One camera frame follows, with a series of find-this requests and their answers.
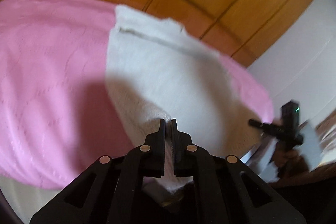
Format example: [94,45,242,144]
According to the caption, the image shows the person's right hand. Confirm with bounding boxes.
[272,144,308,179]

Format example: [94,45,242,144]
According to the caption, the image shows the pink bed cover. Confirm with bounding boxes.
[0,0,275,190]

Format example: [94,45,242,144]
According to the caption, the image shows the white knitted garment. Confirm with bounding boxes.
[105,5,266,195]

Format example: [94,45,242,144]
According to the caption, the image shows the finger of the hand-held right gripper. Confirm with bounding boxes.
[248,119,282,136]

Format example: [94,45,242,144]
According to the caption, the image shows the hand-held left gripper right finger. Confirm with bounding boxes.
[171,118,307,224]

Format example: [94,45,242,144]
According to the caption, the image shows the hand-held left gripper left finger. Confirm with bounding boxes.
[29,118,167,224]

